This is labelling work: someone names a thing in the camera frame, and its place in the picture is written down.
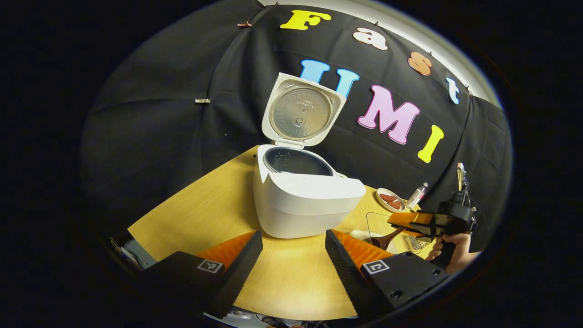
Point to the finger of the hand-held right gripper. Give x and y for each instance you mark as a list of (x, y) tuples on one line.
[(410, 217), (421, 231)]

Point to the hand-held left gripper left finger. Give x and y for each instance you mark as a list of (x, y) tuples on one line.
[(237, 269)]

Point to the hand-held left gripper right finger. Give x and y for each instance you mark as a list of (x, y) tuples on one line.
[(346, 269)]

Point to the brown wooden spoon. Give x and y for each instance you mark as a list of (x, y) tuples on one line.
[(387, 238)]

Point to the white rice cooker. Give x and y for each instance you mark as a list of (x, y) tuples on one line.
[(300, 205)]

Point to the clear rice container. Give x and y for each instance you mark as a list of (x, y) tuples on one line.
[(371, 223)]

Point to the clear bottle pink label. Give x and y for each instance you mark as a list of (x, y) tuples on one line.
[(415, 197)]

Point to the white round plate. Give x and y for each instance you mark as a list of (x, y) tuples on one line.
[(381, 204)]

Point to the grey object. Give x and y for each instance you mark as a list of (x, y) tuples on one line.
[(141, 255)]

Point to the black backdrop cloth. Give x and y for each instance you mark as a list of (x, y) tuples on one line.
[(159, 127)]

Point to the silver cloth clip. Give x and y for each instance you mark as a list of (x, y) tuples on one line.
[(202, 100)]

